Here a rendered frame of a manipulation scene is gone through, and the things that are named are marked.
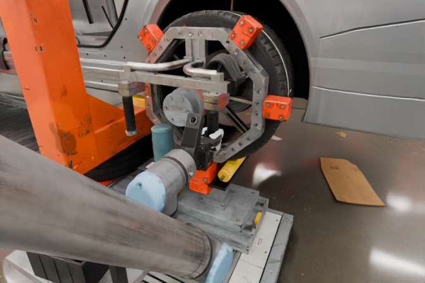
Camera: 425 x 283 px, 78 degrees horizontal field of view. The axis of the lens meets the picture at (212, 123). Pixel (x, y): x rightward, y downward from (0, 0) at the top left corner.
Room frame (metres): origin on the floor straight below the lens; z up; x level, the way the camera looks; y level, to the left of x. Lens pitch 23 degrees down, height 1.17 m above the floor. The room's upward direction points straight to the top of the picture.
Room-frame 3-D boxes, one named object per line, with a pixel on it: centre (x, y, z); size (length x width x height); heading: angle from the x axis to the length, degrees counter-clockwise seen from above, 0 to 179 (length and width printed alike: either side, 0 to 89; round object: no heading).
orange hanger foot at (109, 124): (1.32, 0.48, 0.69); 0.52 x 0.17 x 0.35; 154
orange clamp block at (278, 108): (0.91, -0.24, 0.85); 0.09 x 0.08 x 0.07; 64
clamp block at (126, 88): (0.93, 0.29, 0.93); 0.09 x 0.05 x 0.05; 154
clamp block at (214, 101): (0.78, -0.01, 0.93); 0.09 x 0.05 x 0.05; 154
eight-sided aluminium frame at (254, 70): (1.04, 0.05, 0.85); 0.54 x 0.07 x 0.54; 64
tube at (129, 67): (0.97, 0.19, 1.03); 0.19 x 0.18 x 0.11; 154
